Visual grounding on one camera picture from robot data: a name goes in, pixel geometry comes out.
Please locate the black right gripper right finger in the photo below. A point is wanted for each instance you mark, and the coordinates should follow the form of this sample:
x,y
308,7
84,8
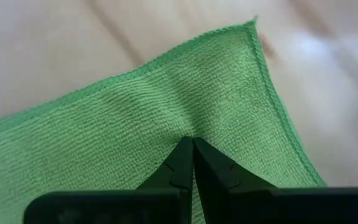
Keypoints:
x,y
225,186

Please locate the green microfiber towel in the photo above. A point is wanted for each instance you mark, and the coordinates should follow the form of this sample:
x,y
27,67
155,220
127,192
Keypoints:
x,y
104,124

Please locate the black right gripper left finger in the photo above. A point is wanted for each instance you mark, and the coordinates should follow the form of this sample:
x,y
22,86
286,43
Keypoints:
x,y
179,168

